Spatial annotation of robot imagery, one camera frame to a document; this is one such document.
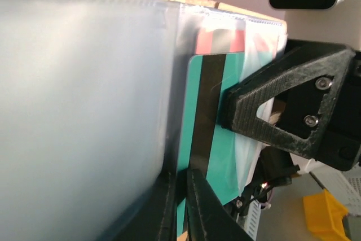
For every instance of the teal black-stripe credit card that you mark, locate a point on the teal black-stripe credit card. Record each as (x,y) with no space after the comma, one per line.
(204,144)

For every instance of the white perforated basket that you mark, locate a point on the white perforated basket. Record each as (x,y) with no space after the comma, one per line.
(343,191)

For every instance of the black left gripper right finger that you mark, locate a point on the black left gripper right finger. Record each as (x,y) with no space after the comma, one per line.
(207,219)

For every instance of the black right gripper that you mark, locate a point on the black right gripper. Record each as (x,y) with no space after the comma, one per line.
(306,102)

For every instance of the yellow bin on floor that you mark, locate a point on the yellow bin on floor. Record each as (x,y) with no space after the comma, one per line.
(324,215)

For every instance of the beige leather card holder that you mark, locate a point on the beige leather card holder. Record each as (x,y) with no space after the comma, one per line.
(118,54)

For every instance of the white slotted cable duct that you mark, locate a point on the white slotted cable duct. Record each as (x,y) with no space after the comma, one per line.
(251,223)

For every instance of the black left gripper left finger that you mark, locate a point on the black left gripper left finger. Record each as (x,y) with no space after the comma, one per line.
(156,220)

